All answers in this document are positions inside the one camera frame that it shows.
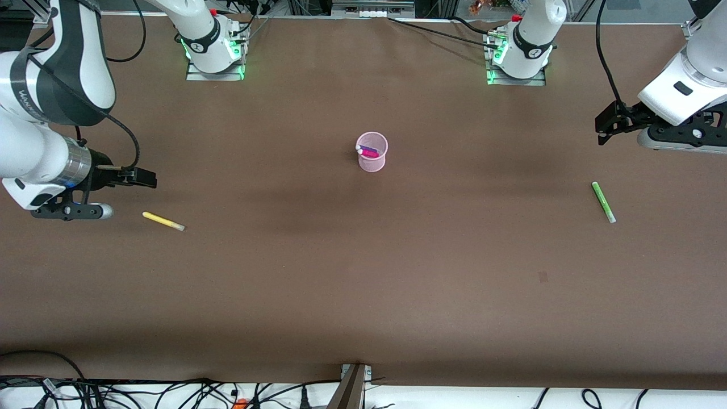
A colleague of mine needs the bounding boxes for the yellow marker pen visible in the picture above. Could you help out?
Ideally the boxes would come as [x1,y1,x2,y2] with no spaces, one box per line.
[142,211,186,232]

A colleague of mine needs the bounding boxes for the green marker pen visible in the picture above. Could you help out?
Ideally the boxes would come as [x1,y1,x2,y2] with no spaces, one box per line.
[591,181,617,224]

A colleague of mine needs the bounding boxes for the translucent pink plastic cup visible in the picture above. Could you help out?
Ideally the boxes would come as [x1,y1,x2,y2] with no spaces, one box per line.
[356,132,389,173]

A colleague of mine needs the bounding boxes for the brown paper table cover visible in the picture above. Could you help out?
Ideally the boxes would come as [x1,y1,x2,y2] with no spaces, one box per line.
[0,14,727,390]

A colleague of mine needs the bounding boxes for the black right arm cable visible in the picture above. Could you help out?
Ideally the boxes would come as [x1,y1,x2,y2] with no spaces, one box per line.
[26,0,147,171]

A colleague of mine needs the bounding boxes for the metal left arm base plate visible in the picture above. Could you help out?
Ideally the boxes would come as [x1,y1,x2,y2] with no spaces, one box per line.
[487,65,547,87]

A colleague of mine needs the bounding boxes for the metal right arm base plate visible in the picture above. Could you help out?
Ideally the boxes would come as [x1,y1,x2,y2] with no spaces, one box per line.
[186,59,246,81]

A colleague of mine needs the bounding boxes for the black arched cable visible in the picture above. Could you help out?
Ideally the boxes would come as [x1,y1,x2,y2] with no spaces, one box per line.
[0,349,86,382]

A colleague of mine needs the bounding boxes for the long black table cable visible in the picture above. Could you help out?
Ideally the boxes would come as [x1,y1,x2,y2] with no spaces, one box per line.
[387,16,502,46]

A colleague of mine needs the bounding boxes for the black cable tangle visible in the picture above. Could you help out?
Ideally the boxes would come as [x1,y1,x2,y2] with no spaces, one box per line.
[0,375,341,409]

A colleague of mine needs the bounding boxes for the aluminium frame profile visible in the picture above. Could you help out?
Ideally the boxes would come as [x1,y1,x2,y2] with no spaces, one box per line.
[331,0,416,19]

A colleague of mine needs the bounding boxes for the metal table edge bracket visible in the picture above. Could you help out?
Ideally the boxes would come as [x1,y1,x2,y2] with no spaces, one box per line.
[328,364,373,409]

